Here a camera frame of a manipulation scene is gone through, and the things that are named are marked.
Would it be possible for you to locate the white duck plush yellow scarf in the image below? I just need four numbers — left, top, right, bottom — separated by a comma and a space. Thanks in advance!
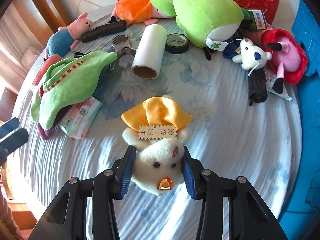
121, 95, 193, 196

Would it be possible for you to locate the pink tissue pack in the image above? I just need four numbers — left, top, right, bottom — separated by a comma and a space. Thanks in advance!
32, 54, 62, 86

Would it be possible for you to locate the dark maroon cloth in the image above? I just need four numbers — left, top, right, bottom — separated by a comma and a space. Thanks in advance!
37, 106, 71, 140

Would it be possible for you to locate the blue plastic crate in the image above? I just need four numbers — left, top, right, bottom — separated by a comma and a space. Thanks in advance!
279, 1, 319, 239

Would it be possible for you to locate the light green tissue packet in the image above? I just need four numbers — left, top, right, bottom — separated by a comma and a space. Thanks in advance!
59, 97, 103, 140

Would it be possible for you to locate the green crocodile plush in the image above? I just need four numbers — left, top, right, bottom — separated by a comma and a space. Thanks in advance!
30, 50, 117, 130

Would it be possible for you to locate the pink pig plush blue shirt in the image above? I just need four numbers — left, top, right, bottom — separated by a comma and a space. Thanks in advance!
43, 12, 93, 61

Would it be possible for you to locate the black folded umbrella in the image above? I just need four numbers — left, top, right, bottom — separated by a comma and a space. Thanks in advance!
80, 20, 126, 43

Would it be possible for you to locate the white lint roller refill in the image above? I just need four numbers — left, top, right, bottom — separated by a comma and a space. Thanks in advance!
131, 24, 168, 79

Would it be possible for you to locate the small white bear plush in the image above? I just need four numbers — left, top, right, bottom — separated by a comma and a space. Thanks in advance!
232, 38, 272, 76

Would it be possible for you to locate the pink pig plush red dress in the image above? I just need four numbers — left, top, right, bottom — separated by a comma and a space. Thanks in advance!
261, 29, 308, 94

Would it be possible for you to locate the pig plush orange dress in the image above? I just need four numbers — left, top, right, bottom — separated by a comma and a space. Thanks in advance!
111, 0, 172, 26

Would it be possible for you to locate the black tape roll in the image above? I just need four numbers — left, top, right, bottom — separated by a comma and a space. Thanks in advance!
165, 34, 190, 54

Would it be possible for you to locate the large green frog plush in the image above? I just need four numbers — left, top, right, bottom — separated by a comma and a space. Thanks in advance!
150, 0, 248, 48

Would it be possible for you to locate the black strap pouch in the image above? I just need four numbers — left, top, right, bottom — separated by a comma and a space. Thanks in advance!
248, 68, 268, 106

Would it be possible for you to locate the wooden door frame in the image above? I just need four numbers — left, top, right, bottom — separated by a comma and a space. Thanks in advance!
1, 0, 72, 46

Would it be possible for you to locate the metal black handled tool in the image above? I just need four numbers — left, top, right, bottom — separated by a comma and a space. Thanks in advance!
112, 35, 137, 60

